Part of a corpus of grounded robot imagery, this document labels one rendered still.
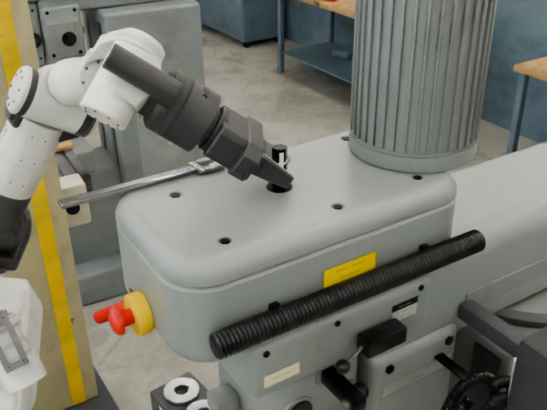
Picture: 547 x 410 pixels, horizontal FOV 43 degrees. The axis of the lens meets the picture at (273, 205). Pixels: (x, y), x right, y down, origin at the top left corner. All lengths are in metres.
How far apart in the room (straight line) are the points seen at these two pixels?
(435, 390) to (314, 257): 0.47
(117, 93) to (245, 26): 7.49
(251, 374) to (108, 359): 2.70
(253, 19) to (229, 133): 7.51
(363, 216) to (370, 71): 0.22
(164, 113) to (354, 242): 0.30
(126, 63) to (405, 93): 0.39
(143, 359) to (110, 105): 2.79
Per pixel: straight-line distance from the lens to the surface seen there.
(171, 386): 1.82
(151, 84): 0.87
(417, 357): 1.19
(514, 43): 6.17
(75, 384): 3.33
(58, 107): 1.13
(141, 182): 1.01
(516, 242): 1.25
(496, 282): 1.26
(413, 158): 1.03
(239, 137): 0.91
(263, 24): 8.49
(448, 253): 1.03
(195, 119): 0.90
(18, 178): 1.22
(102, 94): 0.90
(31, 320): 1.29
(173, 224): 0.91
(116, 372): 3.57
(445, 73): 0.99
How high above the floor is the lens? 2.34
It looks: 29 degrees down
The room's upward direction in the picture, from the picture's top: 1 degrees counter-clockwise
